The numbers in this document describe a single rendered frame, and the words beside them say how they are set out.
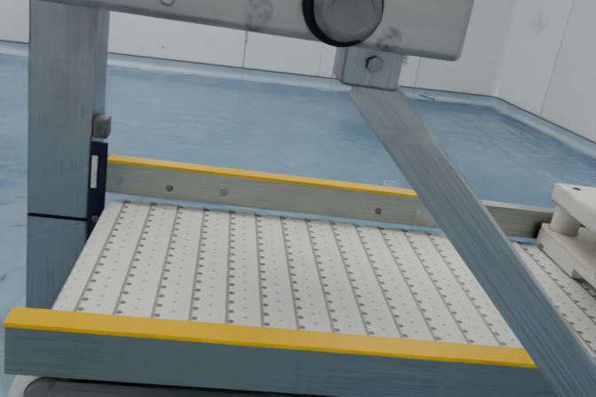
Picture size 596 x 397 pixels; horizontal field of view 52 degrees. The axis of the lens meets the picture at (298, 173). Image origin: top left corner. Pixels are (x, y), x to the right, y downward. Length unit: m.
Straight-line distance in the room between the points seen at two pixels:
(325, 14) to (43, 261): 0.50
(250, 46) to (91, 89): 4.97
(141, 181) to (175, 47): 4.90
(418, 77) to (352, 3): 5.85
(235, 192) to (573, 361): 0.37
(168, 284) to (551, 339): 0.27
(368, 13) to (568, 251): 0.44
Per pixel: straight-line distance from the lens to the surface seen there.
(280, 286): 0.49
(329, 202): 0.61
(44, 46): 0.61
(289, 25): 0.26
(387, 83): 0.31
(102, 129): 0.61
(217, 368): 0.37
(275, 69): 5.63
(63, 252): 0.67
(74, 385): 0.40
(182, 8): 0.26
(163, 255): 0.51
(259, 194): 0.60
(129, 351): 0.36
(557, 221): 0.67
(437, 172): 0.31
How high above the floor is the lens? 1.07
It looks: 19 degrees down
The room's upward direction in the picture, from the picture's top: 9 degrees clockwise
